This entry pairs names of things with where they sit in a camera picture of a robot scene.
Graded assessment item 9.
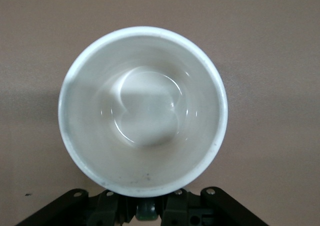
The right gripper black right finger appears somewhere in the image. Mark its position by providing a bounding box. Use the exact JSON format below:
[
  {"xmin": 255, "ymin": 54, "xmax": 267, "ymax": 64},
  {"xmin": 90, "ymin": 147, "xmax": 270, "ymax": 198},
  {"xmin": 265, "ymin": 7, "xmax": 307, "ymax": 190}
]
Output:
[{"xmin": 156, "ymin": 185, "xmax": 273, "ymax": 226}]

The white mug with black handle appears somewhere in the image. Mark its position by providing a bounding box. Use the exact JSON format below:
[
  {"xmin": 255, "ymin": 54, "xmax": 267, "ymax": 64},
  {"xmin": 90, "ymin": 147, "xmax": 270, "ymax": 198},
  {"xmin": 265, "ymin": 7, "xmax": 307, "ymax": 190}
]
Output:
[{"xmin": 57, "ymin": 27, "xmax": 229, "ymax": 222}]

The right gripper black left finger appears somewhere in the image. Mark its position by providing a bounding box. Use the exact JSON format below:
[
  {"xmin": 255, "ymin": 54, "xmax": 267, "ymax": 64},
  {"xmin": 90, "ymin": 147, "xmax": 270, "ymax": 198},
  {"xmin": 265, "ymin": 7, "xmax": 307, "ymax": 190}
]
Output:
[{"xmin": 18, "ymin": 187, "xmax": 138, "ymax": 226}]

